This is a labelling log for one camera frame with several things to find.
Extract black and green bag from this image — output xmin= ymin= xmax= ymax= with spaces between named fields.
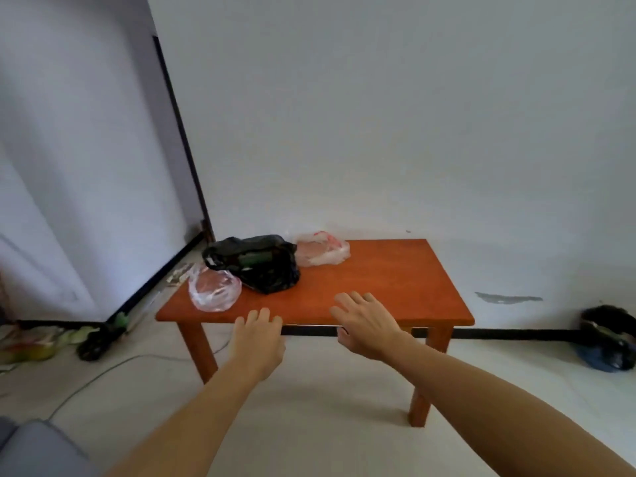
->
xmin=77 ymin=313 xmax=131 ymax=362

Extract black plastic bag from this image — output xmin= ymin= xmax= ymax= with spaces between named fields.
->
xmin=202 ymin=235 xmax=301 ymax=295

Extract person's left forearm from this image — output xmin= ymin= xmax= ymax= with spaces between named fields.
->
xmin=105 ymin=365 xmax=265 ymax=477

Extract person's right hand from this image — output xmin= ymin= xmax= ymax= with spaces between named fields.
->
xmin=329 ymin=291 xmax=407 ymax=362

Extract black bag on blue cloth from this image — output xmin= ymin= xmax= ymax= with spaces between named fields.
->
xmin=575 ymin=305 xmax=636 ymax=373

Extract person's left hand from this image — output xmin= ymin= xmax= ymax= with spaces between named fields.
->
xmin=228 ymin=308 xmax=287 ymax=383

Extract colourful wrappers pile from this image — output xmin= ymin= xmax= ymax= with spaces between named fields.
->
xmin=0 ymin=325 xmax=100 ymax=365

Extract person's right forearm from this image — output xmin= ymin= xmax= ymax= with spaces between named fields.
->
xmin=383 ymin=333 xmax=636 ymax=477

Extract grey floor cable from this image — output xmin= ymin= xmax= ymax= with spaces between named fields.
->
xmin=47 ymin=338 xmax=232 ymax=422

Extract orange wooden table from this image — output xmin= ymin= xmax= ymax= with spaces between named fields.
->
xmin=155 ymin=238 xmax=476 ymax=428

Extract dark door frame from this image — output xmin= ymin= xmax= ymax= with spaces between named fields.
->
xmin=152 ymin=35 xmax=216 ymax=244

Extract clear plastic bag red print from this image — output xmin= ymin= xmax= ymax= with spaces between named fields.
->
xmin=294 ymin=231 xmax=351 ymax=268

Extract grey sofa cushion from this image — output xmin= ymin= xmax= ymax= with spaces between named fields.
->
xmin=0 ymin=417 xmax=102 ymax=477

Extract paper scraps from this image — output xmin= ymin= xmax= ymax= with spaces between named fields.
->
xmin=165 ymin=263 xmax=195 ymax=287

